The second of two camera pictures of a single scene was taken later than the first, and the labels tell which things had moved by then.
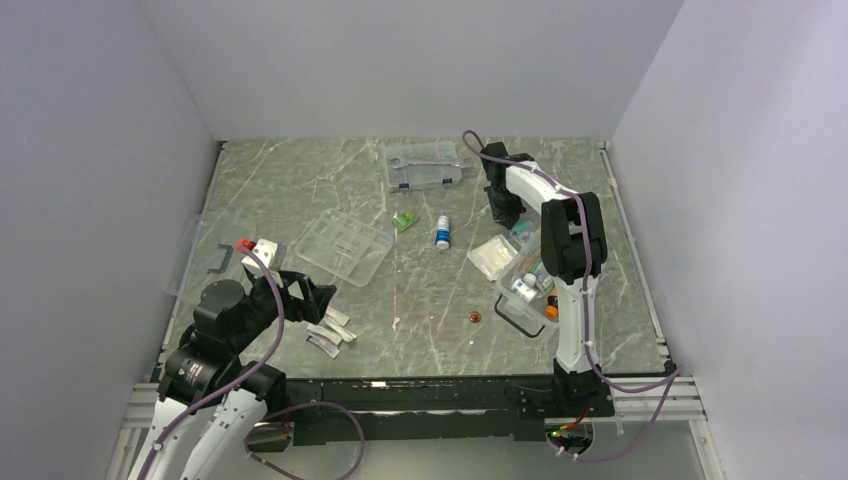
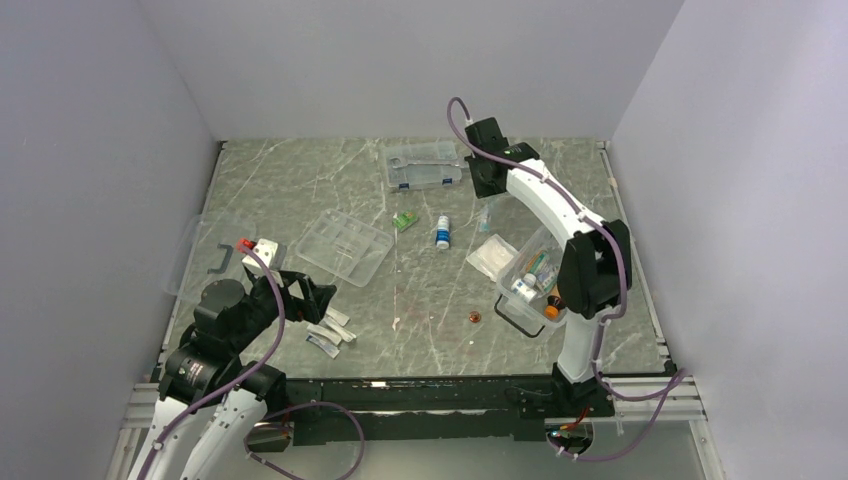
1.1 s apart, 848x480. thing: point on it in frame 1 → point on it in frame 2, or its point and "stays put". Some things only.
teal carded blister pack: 522,230 → 485,224
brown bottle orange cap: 551,310 stays put
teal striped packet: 544,278 stays put
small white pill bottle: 525,287 stays put
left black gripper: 317,297 stays put
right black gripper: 506,217 → 481,190
